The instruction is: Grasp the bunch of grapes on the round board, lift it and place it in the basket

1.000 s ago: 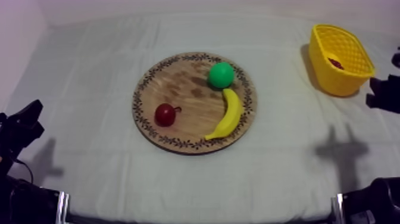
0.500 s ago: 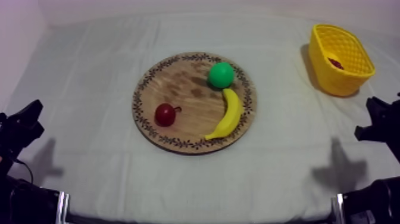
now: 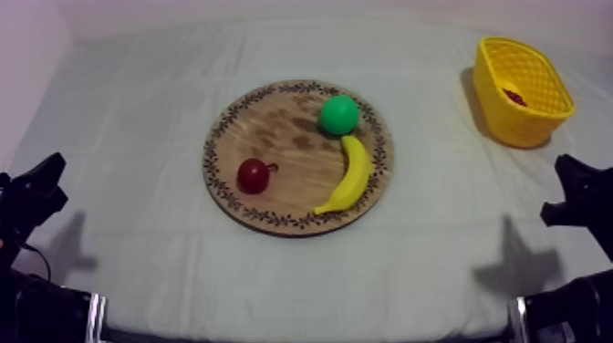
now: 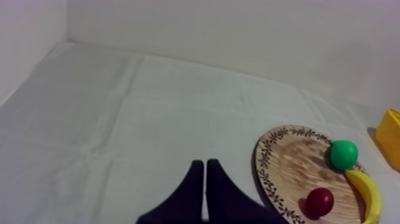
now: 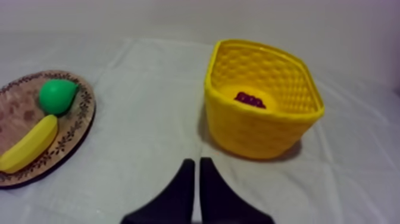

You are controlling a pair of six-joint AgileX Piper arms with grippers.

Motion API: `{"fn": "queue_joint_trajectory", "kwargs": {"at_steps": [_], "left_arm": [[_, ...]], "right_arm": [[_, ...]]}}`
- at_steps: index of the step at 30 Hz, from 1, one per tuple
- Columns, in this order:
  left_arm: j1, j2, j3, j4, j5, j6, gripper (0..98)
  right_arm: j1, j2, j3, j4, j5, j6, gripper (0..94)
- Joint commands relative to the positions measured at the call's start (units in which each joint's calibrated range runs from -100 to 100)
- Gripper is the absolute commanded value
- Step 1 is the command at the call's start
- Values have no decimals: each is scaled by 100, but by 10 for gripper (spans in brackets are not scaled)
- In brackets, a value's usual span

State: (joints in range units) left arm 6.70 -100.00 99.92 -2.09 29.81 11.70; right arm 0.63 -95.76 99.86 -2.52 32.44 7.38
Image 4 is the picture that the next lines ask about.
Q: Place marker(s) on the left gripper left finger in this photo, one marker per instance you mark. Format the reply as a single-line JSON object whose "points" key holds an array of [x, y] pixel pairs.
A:
{"points": [[184, 203]]}

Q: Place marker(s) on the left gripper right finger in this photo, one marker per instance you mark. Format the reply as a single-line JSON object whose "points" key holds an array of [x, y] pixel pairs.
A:
{"points": [[228, 203]]}

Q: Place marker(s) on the round wooden board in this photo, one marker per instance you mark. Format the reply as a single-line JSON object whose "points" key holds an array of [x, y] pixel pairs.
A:
{"points": [[300, 175]]}

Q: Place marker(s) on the yellow plastic basket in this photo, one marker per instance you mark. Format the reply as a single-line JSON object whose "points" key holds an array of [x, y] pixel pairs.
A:
{"points": [[389, 137]]}

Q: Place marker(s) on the small red fruit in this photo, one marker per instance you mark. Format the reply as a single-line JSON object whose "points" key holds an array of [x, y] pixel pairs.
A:
{"points": [[319, 202]]}

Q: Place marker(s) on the green toy pear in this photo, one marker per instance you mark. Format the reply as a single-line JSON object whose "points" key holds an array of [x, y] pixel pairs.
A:
{"points": [[343, 154]]}

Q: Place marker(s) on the yellow toy banana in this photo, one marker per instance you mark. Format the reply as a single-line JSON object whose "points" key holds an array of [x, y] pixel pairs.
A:
{"points": [[368, 194]]}

